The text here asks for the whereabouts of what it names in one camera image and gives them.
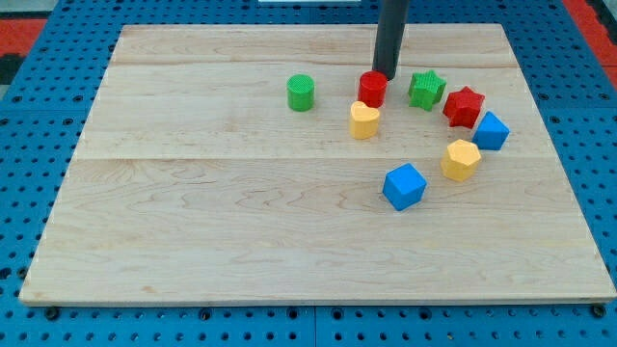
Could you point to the red cylinder block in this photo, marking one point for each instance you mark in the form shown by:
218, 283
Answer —
372, 88

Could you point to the green cylinder block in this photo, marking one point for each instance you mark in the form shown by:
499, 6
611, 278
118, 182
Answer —
300, 92

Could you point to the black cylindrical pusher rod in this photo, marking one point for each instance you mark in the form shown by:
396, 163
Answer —
390, 29

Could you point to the red star block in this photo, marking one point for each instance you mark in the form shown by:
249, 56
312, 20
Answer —
462, 108

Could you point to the yellow heart block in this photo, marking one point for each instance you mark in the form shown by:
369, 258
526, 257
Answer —
363, 121

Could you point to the blue triangle block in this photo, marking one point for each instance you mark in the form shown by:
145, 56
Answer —
491, 133

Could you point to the yellow hexagon block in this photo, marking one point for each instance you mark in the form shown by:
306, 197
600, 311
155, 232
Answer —
460, 160

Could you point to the green star block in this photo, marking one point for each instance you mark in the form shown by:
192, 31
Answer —
426, 89

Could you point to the wooden board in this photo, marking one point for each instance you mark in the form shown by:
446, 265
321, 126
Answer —
193, 184

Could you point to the blue cube block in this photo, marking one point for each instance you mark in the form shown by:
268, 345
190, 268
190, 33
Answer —
404, 186

